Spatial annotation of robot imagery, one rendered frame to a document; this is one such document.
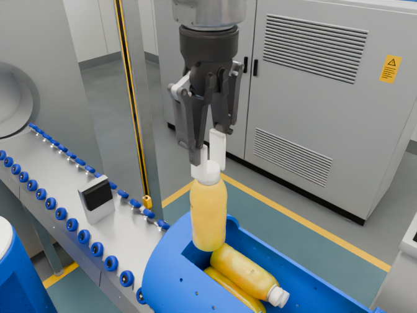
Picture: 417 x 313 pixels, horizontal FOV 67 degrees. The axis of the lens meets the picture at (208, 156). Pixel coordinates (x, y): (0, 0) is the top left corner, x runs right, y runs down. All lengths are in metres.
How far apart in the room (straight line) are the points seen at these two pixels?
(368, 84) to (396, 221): 1.14
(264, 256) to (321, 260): 1.46
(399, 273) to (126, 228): 0.91
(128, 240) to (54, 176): 0.50
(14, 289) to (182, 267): 0.95
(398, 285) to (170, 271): 0.83
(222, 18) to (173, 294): 0.52
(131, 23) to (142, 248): 0.74
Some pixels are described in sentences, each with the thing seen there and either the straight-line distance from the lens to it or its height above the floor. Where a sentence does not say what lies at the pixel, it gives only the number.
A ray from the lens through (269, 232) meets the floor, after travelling 2.37.
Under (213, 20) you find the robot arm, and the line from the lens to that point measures 0.38.
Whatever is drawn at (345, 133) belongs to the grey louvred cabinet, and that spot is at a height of 0.69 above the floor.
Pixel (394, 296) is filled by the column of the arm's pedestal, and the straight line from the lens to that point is 1.33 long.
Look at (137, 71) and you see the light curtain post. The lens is 1.22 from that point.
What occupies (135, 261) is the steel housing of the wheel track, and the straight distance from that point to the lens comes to 1.05.
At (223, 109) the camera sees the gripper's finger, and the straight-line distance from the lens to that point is 0.47.
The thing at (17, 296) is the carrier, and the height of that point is 0.59.
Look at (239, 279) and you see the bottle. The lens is 0.78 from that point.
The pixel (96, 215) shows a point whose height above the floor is 0.96.
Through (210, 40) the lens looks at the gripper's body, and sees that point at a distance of 0.39.
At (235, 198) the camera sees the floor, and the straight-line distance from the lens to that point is 2.59.
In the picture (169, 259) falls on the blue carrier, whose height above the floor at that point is 1.20.
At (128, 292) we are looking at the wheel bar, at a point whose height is 0.93.
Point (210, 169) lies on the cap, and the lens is 0.52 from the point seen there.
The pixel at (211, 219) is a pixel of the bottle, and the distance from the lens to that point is 0.56.
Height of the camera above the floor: 1.76
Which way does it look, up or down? 35 degrees down
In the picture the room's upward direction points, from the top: straight up
